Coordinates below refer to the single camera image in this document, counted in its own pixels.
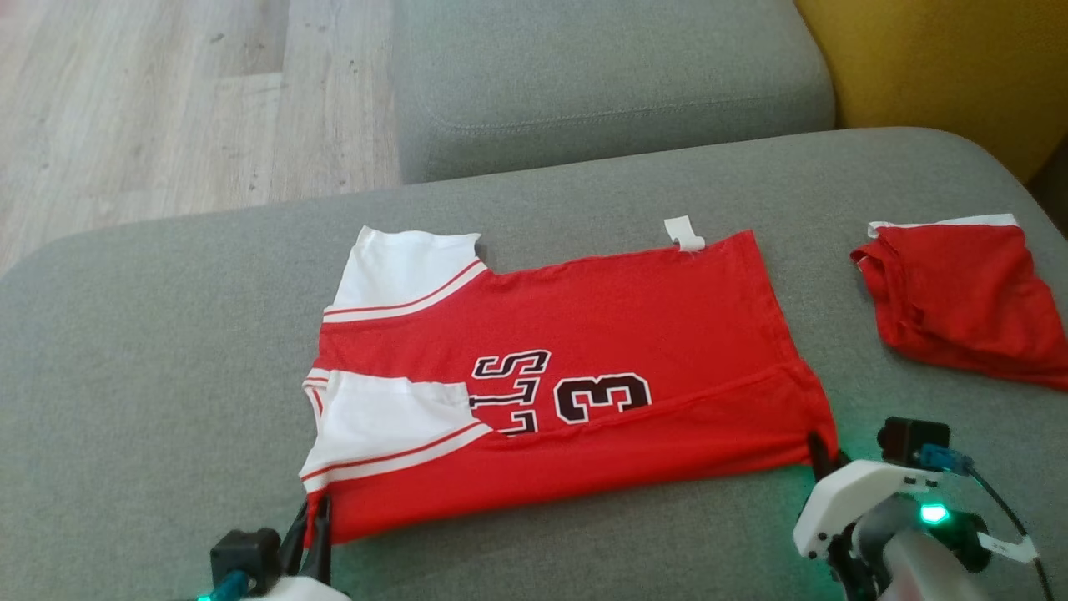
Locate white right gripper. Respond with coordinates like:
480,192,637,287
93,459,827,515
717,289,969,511
793,432,940,558

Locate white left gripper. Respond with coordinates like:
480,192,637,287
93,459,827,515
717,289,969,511
242,494,351,601

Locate red basketball shorts white stripe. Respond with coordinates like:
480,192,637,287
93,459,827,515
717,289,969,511
849,214,1068,393

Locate red Bulls jersey white sleeves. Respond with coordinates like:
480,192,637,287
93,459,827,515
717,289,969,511
299,215,839,548

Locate large grey sofa seat cushion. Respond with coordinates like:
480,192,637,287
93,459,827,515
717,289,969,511
0,127,1068,601

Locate yellow upholstered cushion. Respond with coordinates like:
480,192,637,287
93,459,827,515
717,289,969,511
793,0,1068,183

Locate small grey sofa cushion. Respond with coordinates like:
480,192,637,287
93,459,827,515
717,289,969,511
392,0,837,185

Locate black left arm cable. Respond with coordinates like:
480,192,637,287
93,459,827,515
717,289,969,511
196,572,251,601

